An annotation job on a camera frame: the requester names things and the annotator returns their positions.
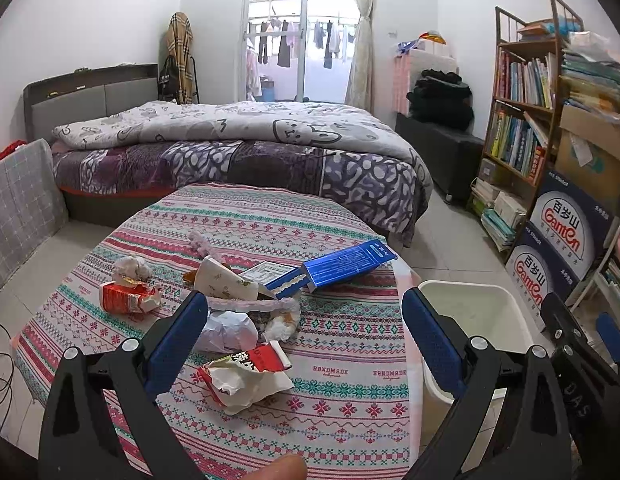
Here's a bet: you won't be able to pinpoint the red crushed carton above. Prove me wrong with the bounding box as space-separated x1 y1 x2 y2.
100 282 161 314

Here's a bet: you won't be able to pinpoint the white floral tissue wad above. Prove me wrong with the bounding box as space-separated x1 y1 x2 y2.
263 310 301 342

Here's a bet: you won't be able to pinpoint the floral paper cup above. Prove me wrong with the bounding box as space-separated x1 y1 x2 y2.
193 256 274 300

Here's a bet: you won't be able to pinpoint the blue ganten box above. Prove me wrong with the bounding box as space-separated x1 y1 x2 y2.
531 170 620 304
506 222 580 332

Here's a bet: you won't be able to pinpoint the patterned round tablecloth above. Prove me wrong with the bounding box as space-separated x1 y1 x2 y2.
15 184 421 479

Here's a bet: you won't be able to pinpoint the beige curtain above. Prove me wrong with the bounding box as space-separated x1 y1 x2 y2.
345 0 375 112

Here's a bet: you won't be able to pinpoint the black bench cabinet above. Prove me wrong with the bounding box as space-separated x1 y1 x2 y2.
395 113 483 207

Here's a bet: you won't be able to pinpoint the lower blue Ganten box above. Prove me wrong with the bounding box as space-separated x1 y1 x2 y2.
506 222 580 332

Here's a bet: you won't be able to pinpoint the white cartoon print quilt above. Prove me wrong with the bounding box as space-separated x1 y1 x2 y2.
51 101 433 193

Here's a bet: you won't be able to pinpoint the glass balcony door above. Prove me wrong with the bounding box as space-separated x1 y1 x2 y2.
238 0 360 104

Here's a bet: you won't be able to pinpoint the black clothes pile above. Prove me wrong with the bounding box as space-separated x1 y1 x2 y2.
406 70 474 132

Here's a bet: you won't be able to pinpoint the red white torn carton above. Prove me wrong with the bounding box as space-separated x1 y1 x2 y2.
197 340 293 415

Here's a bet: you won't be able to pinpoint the brown cardboard box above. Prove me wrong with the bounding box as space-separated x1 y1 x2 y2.
555 105 620 216

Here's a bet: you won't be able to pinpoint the wooden bookshelf with books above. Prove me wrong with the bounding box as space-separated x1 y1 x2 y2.
466 0 586 221

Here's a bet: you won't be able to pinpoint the grey checked cushion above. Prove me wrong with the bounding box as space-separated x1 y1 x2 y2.
0 140 68 288

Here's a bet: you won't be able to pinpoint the operator thumb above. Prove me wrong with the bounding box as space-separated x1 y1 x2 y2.
243 454 308 480

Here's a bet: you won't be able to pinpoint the grey bed headboard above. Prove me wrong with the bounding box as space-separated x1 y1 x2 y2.
22 64 158 143

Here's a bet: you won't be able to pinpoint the pink white drawer cabinet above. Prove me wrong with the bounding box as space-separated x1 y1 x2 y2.
392 49 459 116

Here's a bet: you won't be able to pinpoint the white paper ball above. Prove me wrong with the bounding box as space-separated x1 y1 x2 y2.
194 310 259 353

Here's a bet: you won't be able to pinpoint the bed with purple blanket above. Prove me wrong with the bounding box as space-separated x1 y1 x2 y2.
53 141 433 245

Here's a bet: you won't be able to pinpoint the small white tissue ball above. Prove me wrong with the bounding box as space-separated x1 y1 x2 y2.
112 256 153 282

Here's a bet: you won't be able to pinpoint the upper blue Ganten box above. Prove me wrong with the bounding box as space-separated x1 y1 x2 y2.
531 170 620 304

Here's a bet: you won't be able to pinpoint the plaid coat on rack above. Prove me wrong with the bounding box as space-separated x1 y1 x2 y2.
158 12 198 104

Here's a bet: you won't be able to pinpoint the blue cardboard box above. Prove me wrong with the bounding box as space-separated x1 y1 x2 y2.
239 240 398 299

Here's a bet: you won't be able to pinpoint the black cables on floor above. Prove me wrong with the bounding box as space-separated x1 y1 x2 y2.
0 318 17 434

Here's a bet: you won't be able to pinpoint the white plastic trash bin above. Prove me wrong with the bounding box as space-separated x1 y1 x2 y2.
418 280 533 448

